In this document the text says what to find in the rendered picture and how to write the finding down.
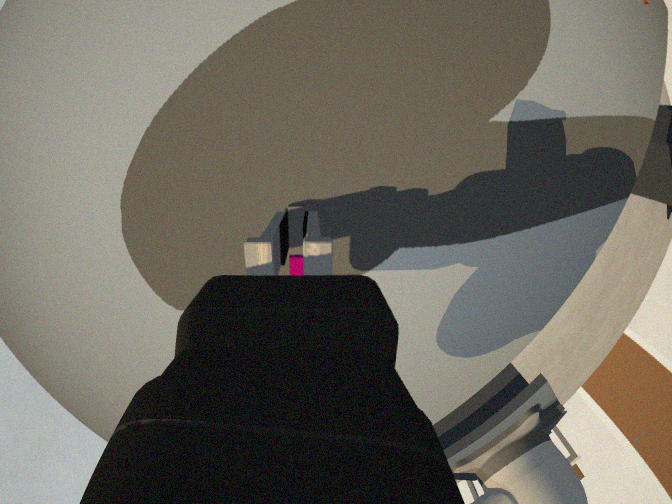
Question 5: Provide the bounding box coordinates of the magenta rod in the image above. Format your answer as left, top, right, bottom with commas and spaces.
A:
289, 255, 303, 275

